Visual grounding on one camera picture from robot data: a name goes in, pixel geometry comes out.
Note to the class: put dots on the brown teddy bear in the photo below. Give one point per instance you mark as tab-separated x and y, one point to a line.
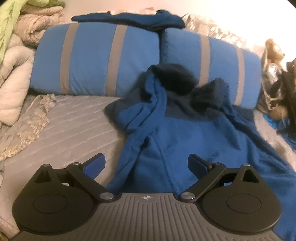
274	52

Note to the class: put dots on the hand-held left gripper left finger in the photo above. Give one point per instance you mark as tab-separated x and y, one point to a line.
98	163

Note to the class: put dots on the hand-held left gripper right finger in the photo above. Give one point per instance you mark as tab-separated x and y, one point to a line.
196	164

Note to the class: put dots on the green blanket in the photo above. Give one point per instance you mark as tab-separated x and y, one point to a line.
7	18

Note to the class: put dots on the beige blanket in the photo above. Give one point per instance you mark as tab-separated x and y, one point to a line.
39	27

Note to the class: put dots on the bright blue cloth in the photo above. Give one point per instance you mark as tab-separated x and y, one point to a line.
275	121

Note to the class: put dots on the dark blue cloth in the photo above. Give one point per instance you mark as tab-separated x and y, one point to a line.
143	19

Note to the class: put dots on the blue fleece jacket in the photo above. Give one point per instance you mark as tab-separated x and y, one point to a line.
173	139

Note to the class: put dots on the silver crinkled plastic bag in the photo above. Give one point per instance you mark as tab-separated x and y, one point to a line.
269	74

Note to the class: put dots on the white comforter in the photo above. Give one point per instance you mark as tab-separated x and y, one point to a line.
13	81

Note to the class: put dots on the blue grey-striped pillow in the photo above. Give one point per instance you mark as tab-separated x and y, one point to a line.
92	58
222	62

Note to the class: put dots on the grey quilted bedspread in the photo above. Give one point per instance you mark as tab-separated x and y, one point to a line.
69	125

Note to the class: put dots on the grey floral blanket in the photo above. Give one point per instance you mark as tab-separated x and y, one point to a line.
219	27

